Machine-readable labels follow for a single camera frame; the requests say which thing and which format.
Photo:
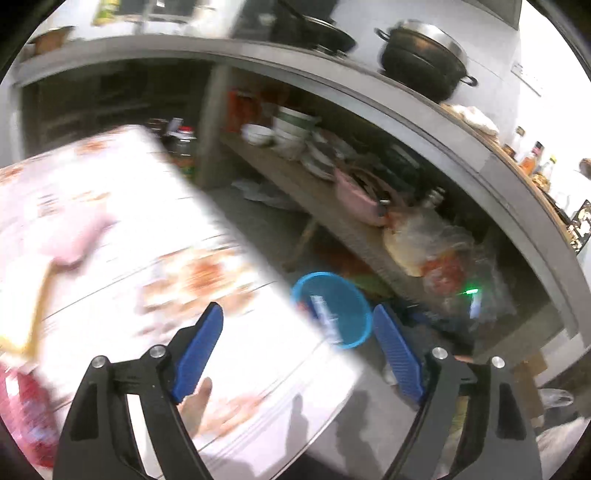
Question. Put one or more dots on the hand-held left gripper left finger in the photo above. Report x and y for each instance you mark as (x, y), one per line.
(198, 350)

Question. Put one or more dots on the pink plastic basin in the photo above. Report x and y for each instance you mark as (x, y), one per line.
(360, 198)

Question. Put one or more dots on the clear bag red contents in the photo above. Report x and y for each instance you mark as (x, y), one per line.
(452, 267)

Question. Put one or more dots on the black wok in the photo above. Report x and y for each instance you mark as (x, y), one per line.
(323, 32)

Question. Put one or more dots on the white bowl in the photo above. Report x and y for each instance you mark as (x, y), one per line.
(257, 134)

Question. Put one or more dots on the red drink can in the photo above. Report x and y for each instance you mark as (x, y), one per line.
(25, 415)

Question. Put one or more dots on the red packets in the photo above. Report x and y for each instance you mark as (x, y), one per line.
(242, 110)

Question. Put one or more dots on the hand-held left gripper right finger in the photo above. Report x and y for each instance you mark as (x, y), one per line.
(397, 355)

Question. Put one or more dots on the stack of white bowls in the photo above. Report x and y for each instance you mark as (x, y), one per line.
(293, 131)

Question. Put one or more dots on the red cap plastic bottle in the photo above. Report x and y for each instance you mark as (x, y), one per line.
(184, 152)

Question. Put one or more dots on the black pot with lid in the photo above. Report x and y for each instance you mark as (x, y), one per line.
(425, 60)

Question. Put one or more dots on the stack of plates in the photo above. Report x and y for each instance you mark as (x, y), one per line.
(323, 157)

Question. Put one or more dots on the yellow detergent bottle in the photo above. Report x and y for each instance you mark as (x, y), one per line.
(106, 11)

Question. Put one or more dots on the concrete kitchen counter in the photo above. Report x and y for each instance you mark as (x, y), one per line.
(323, 64)

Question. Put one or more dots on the brown metal basin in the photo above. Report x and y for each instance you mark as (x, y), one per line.
(51, 39)

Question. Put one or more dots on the white plastic bag on floor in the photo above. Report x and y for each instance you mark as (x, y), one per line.
(263, 194)

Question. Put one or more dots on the condiment bottles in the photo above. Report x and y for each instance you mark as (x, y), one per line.
(535, 161)

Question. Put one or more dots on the blue plastic basin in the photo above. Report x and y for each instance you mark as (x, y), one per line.
(351, 304)

